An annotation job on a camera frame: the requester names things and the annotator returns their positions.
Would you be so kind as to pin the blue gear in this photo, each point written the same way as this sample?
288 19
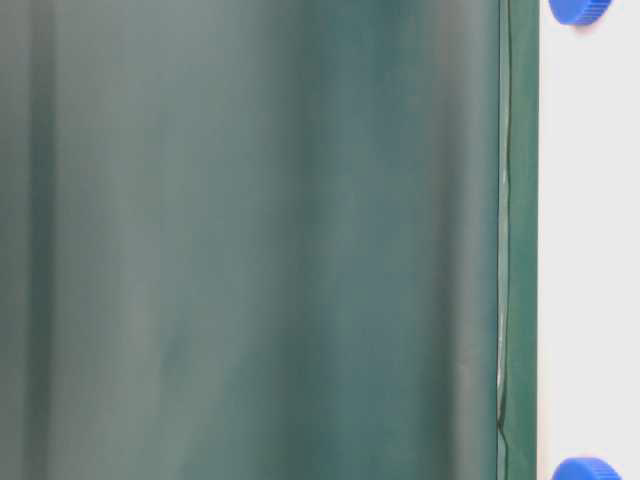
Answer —
585 468
578 12

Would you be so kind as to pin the white rectangular board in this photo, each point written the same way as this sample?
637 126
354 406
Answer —
588 261

